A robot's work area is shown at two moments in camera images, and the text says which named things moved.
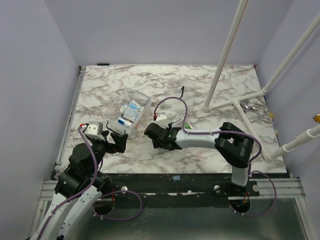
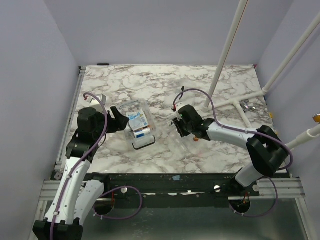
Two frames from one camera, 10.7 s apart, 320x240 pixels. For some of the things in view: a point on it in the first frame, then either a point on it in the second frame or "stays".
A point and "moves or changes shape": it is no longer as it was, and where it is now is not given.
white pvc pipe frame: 208,107 stays
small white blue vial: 124,122 moves or changes shape
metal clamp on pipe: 245,105 stays
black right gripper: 158,135 -> 179,125
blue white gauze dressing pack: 133,111 -> 137,120
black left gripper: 120,141 -> 119,123
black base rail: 174,184 stays
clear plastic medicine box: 131,110 moves or changes shape
